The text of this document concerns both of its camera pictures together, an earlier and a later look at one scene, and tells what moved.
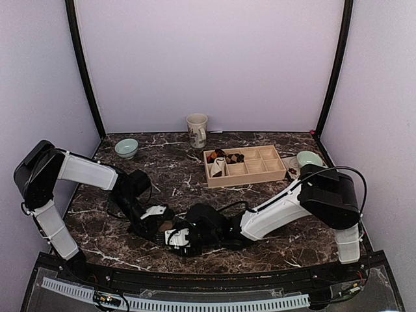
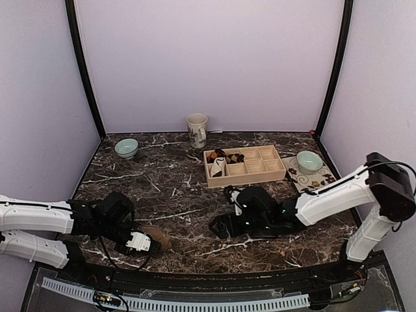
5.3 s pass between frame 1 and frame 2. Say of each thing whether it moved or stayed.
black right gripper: moved
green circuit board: stayed
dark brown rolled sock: stayed
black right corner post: stayed
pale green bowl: stayed
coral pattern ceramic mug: stayed
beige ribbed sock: moved
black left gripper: moved
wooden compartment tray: stayed
